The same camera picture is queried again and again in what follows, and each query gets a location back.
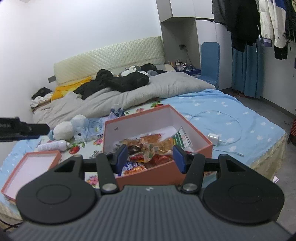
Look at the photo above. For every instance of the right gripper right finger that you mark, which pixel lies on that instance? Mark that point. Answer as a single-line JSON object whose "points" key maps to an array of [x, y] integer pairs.
{"points": [[193, 166]]}

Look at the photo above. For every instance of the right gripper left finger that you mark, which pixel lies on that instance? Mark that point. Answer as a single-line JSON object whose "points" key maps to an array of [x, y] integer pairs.
{"points": [[106, 165]]}

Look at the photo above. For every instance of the orange seasoning packet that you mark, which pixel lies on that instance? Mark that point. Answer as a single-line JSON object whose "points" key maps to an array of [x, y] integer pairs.
{"points": [[131, 168]]}

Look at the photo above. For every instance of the clear brown dried snack packet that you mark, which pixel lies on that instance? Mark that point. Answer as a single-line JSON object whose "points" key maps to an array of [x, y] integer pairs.
{"points": [[143, 148]]}

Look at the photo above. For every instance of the red foil snack packet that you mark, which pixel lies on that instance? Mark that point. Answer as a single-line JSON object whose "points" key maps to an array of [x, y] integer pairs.
{"points": [[159, 160]]}

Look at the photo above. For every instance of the floral plastic tablecloth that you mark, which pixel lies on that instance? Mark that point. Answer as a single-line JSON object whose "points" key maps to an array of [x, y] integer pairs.
{"points": [[163, 119]]}

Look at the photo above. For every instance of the pink box lid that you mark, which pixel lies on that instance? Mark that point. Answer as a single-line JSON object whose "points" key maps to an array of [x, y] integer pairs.
{"points": [[31, 166]]}

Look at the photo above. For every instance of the blue white plastic bag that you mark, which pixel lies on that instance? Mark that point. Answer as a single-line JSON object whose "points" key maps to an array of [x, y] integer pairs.
{"points": [[86, 129]]}

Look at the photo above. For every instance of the blue white plush toy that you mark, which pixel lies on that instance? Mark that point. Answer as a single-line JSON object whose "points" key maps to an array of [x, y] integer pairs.
{"points": [[67, 129]]}

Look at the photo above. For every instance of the white spray bottle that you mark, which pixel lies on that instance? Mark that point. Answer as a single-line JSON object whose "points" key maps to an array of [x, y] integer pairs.
{"points": [[60, 145]]}

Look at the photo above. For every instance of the light blue bedsheet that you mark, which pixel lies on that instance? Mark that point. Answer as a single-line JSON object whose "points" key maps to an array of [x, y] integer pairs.
{"points": [[244, 134]]}

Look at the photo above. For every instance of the pink deep box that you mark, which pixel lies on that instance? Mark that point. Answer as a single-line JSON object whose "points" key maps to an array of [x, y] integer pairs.
{"points": [[150, 137]]}

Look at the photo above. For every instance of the yellow pillow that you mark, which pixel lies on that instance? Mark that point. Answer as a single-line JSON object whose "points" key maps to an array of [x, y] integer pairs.
{"points": [[62, 90]]}

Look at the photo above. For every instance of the grey duvet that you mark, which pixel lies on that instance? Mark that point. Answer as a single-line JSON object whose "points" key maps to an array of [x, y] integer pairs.
{"points": [[99, 104]]}

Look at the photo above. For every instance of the black clothes pile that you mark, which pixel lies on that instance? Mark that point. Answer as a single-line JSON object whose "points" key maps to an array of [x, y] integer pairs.
{"points": [[128, 80]]}

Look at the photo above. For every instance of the blue curtain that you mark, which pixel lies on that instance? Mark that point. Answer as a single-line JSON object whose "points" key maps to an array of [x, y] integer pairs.
{"points": [[248, 70]]}

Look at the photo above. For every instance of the blue chair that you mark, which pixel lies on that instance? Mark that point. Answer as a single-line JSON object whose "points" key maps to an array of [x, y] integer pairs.
{"points": [[210, 63]]}

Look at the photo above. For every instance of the cream padded headboard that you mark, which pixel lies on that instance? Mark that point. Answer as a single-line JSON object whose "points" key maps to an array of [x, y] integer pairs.
{"points": [[114, 58]]}

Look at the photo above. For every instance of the hanging clothes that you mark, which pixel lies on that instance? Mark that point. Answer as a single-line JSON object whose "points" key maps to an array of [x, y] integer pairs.
{"points": [[272, 21]]}

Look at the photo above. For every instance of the white charger with cable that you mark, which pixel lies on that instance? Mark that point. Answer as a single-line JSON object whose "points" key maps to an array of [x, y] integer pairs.
{"points": [[223, 130]]}

